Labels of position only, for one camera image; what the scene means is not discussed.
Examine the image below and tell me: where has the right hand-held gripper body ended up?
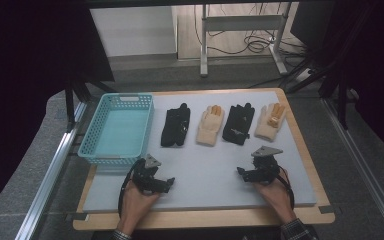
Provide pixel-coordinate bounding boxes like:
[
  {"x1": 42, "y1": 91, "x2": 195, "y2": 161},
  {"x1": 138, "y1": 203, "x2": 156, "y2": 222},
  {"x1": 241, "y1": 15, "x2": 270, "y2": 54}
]
[{"x1": 246, "y1": 145, "x2": 284, "y2": 184}]

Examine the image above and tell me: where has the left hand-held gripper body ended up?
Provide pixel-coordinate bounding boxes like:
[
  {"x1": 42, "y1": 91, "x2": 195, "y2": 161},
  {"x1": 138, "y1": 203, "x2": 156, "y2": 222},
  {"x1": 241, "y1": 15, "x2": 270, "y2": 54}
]
[{"x1": 131, "y1": 153, "x2": 165, "y2": 194}]

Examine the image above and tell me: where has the beige glove with orange fingertips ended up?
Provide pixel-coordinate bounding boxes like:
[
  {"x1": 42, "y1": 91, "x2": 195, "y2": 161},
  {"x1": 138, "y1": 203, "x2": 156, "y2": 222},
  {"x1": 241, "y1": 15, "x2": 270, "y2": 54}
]
[
  {"x1": 254, "y1": 102, "x2": 287, "y2": 143},
  {"x1": 195, "y1": 104, "x2": 226, "y2": 147}
]

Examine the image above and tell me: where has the black glove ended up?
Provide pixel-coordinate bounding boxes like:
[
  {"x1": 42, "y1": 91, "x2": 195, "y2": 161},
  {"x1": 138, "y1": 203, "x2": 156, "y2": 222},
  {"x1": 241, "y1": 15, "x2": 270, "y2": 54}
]
[
  {"x1": 160, "y1": 102, "x2": 192, "y2": 148},
  {"x1": 221, "y1": 102, "x2": 256, "y2": 146}
]

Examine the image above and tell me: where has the turquoise plastic basket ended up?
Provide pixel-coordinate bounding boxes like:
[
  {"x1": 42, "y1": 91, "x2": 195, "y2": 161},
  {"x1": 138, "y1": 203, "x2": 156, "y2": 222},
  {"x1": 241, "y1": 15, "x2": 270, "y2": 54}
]
[{"x1": 77, "y1": 92, "x2": 155, "y2": 167}]

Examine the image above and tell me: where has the person's left hand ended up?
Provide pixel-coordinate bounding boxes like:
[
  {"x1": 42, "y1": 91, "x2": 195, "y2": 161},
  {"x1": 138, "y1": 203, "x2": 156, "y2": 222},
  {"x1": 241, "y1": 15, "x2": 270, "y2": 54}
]
[{"x1": 117, "y1": 180, "x2": 162, "y2": 235}]

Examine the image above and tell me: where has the person's right hand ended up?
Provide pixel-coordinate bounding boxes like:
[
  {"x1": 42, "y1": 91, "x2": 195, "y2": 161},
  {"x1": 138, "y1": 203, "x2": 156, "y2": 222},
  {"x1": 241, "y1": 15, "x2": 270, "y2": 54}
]
[{"x1": 253, "y1": 168, "x2": 298, "y2": 225}]

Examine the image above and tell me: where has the black tape piece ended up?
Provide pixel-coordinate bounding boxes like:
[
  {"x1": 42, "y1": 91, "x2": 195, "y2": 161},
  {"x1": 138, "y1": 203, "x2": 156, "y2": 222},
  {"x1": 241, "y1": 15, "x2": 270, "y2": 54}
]
[
  {"x1": 318, "y1": 204, "x2": 335, "y2": 215},
  {"x1": 64, "y1": 212, "x2": 90, "y2": 222}
]

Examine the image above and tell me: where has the white power strip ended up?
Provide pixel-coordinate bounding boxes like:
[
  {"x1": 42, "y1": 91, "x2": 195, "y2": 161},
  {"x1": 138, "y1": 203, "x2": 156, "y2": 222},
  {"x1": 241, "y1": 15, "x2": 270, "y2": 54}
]
[{"x1": 294, "y1": 67, "x2": 313, "y2": 83}]

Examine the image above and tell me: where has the black tripod stand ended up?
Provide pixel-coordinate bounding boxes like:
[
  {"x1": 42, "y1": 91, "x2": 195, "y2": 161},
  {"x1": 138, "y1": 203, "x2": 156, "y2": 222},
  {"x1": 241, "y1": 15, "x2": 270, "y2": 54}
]
[
  {"x1": 64, "y1": 75, "x2": 118, "y2": 132},
  {"x1": 279, "y1": 3, "x2": 376, "y2": 131}
]

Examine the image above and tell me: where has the white cabinet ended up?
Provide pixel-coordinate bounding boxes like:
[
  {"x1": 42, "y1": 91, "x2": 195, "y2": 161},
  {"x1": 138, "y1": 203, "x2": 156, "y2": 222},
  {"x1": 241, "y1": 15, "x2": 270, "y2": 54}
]
[{"x1": 89, "y1": 5, "x2": 179, "y2": 58}]

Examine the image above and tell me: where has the dark curtain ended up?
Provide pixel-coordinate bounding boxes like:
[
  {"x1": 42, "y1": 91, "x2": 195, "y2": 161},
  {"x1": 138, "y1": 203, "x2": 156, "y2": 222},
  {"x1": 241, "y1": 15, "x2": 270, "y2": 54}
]
[
  {"x1": 328, "y1": 0, "x2": 384, "y2": 165},
  {"x1": 0, "y1": 0, "x2": 115, "y2": 219}
]

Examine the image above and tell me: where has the left hand-held gripper cable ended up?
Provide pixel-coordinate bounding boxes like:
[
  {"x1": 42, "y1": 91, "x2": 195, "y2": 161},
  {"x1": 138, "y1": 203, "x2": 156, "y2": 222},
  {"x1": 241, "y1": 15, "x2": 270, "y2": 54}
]
[{"x1": 117, "y1": 159, "x2": 146, "y2": 218}]

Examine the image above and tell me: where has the hand-held gripper cable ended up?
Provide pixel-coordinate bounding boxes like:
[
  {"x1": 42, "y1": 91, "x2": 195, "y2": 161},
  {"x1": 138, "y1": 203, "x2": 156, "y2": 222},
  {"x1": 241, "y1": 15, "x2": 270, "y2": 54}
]
[
  {"x1": 274, "y1": 172, "x2": 296, "y2": 211},
  {"x1": 117, "y1": 159, "x2": 146, "y2": 218}
]

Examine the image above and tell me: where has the right hand-held gripper cable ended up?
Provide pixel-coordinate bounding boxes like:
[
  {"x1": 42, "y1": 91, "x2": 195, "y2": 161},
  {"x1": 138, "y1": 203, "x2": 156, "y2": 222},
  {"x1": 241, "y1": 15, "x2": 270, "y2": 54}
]
[{"x1": 274, "y1": 172, "x2": 296, "y2": 211}]

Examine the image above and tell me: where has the aluminium rail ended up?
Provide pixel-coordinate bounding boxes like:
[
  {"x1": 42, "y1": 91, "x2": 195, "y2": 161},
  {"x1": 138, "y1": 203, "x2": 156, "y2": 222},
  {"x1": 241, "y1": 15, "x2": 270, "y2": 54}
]
[
  {"x1": 14, "y1": 100, "x2": 88, "y2": 240},
  {"x1": 321, "y1": 97, "x2": 384, "y2": 240}
]

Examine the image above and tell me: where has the tangle of black floor cables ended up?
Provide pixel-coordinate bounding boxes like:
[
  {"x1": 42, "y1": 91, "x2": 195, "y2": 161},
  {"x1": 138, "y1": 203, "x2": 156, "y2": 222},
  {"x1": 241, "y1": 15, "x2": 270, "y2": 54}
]
[{"x1": 193, "y1": 3, "x2": 309, "y2": 58}]

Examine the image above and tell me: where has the white metal desk frame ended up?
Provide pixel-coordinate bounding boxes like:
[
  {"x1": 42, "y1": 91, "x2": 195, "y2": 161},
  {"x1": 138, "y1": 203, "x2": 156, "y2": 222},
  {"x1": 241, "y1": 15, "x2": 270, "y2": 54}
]
[{"x1": 199, "y1": 3, "x2": 290, "y2": 78}]

